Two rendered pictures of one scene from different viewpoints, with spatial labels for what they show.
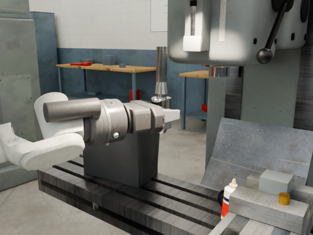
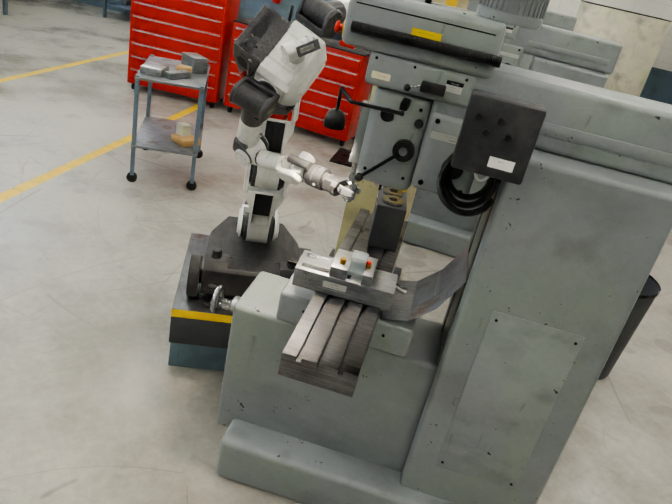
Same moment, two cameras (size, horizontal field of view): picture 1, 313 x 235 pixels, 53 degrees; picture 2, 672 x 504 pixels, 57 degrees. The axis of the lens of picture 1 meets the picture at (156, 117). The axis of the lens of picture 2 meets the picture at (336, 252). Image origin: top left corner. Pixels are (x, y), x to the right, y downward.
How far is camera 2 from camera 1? 2.04 m
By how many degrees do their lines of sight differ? 57
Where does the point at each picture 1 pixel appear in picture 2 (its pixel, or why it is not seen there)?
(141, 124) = (326, 186)
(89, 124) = (305, 172)
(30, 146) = (279, 168)
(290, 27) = (417, 174)
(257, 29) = (369, 162)
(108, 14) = not seen: outside the picture
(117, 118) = (315, 176)
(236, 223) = (326, 259)
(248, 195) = (342, 253)
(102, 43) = not seen: outside the picture
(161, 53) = not seen: hidden behind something
